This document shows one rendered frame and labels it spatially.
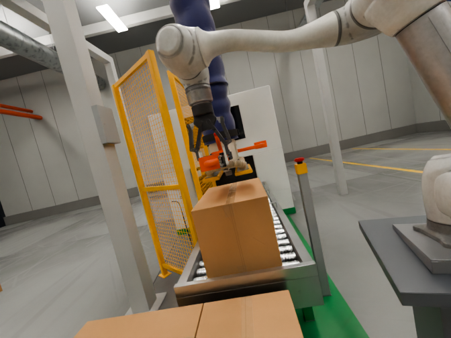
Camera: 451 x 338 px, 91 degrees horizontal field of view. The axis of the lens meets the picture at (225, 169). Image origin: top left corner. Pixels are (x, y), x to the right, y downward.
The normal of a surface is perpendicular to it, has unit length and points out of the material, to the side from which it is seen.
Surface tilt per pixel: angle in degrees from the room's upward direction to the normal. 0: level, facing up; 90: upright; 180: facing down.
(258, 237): 90
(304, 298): 90
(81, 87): 90
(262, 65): 90
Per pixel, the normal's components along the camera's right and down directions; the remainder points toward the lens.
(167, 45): -0.26, 0.15
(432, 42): -0.64, 0.37
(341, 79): 0.00, 0.10
